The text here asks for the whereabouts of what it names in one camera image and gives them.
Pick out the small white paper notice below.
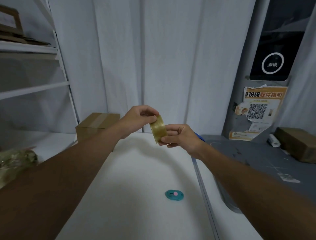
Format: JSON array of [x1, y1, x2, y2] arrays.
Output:
[[248, 122, 270, 133]]

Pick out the brown taped parcel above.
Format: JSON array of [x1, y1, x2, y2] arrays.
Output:
[[274, 127, 316, 164]]

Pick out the yellowish packing tape roll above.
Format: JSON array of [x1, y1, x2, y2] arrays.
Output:
[[149, 114, 168, 144]]

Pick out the brown cardboard box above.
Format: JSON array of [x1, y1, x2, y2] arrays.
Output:
[[75, 112, 121, 152]]

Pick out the small orange label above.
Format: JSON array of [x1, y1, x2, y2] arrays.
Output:
[[228, 131, 258, 141]]

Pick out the black screen with white ring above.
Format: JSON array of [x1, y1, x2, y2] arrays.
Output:
[[249, 0, 313, 81]]

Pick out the small white paper roll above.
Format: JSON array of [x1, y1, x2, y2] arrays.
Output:
[[268, 134, 281, 148]]

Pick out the person's right forearm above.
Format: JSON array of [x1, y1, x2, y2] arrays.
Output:
[[197, 143, 316, 240]]

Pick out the grey cutting mat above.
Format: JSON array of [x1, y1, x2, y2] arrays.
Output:
[[201, 134, 316, 214]]

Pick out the white curtain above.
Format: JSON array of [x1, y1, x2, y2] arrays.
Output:
[[48, 0, 316, 135]]

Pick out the small torn picture sticker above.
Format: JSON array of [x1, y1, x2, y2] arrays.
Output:
[[234, 104, 249, 116]]

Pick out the orange poster with square code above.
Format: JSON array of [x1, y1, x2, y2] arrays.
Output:
[[243, 84, 289, 124]]

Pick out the white sticker on mat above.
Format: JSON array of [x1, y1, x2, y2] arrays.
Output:
[[277, 172, 301, 184]]

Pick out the person's left forearm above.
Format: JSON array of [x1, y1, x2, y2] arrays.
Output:
[[0, 118, 126, 240]]

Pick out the white metal shelf rack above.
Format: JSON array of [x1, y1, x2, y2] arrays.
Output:
[[0, 0, 79, 188]]

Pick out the grey kiosk pillar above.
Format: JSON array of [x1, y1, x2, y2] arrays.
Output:
[[222, 0, 316, 144]]

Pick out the teal box cutter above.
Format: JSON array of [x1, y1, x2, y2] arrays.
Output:
[[165, 190, 184, 201]]

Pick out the crumpled clear plastic bag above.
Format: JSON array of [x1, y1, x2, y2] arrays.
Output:
[[0, 147, 39, 190]]

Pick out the person's left hand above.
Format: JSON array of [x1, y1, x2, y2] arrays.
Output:
[[118, 105, 160, 139]]

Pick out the person's right hand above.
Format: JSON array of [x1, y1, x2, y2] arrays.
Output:
[[158, 124, 205, 159]]

